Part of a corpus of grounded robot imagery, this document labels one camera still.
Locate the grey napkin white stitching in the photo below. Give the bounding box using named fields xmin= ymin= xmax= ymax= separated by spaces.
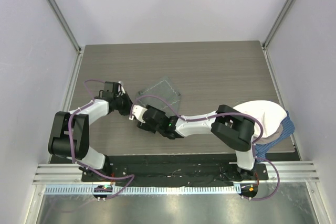
xmin=135 ymin=76 xmax=182 ymax=116

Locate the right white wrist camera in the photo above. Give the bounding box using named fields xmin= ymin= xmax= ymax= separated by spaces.
xmin=129 ymin=105 xmax=147 ymax=123

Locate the right aluminium frame post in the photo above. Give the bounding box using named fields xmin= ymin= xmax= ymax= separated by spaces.
xmin=261 ymin=0 xmax=296 ymax=50

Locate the blue checkered cloth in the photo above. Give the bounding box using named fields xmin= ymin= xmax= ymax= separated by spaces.
xmin=255 ymin=111 xmax=300 ymax=163

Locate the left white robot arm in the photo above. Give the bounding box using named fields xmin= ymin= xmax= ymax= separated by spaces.
xmin=48 ymin=81 xmax=132 ymax=182

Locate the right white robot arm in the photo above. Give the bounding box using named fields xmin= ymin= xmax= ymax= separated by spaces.
xmin=130 ymin=105 xmax=257 ymax=179

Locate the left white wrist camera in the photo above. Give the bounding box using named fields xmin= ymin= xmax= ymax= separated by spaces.
xmin=118 ymin=81 xmax=126 ymax=96

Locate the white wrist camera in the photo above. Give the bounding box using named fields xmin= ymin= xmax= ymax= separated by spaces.
xmin=129 ymin=105 xmax=147 ymax=123
xmin=118 ymin=81 xmax=126 ymax=96

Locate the white folded cloth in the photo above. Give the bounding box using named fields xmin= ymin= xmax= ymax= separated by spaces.
xmin=233 ymin=100 xmax=287 ymax=144

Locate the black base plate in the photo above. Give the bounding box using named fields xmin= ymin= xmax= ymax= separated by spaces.
xmin=49 ymin=154 xmax=268 ymax=186

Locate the aluminium frame post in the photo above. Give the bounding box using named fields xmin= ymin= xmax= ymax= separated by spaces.
xmin=261 ymin=0 xmax=296 ymax=50
xmin=46 ymin=0 xmax=81 ymax=54

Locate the slotted cable duct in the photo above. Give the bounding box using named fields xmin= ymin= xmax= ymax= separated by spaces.
xmin=44 ymin=184 xmax=241 ymax=195

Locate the beige folded cloth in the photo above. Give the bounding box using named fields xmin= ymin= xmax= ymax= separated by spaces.
xmin=264 ymin=124 xmax=283 ymax=144

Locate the left aluminium frame post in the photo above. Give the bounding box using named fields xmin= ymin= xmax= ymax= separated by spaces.
xmin=46 ymin=0 xmax=81 ymax=54

